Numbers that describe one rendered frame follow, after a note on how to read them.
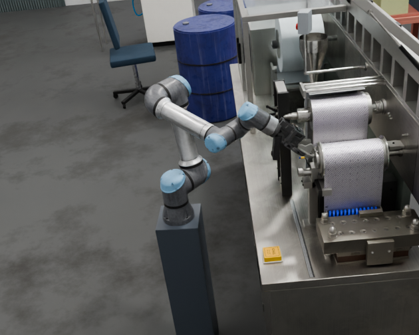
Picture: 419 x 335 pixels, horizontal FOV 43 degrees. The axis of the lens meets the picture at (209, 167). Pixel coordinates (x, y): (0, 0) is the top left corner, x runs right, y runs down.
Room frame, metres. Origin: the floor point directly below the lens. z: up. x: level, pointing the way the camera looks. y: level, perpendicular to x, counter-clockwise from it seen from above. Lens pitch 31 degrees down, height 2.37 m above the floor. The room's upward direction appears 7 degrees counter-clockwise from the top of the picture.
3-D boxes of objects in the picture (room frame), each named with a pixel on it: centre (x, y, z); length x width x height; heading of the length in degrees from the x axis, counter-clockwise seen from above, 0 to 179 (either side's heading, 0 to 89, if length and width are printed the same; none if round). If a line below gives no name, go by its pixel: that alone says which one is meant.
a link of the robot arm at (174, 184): (2.06, 0.17, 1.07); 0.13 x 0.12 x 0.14; 135
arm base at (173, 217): (2.05, 0.17, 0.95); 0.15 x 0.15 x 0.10
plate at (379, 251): (1.56, -0.62, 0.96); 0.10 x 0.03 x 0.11; 87
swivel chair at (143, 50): (5.79, 0.72, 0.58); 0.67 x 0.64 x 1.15; 76
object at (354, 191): (1.77, -0.57, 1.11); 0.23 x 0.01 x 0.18; 87
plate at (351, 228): (1.65, -0.61, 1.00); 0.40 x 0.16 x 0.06; 87
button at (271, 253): (1.69, -0.21, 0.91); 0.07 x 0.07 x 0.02; 87
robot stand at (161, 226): (2.05, 0.17, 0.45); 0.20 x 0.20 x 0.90; 83
